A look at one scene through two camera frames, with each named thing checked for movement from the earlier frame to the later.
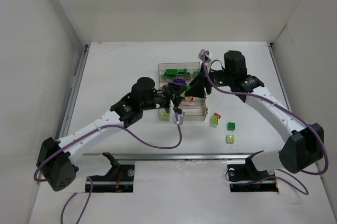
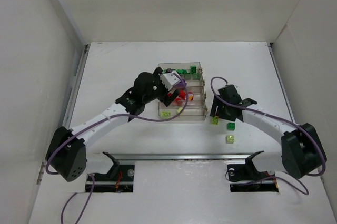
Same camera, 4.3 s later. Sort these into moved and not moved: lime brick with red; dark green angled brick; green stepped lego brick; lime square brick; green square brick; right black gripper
Moved: right black gripper; dark green angled brick
Not moved: lime square brick; green stepped lego brick; lime brick with red; green square brick
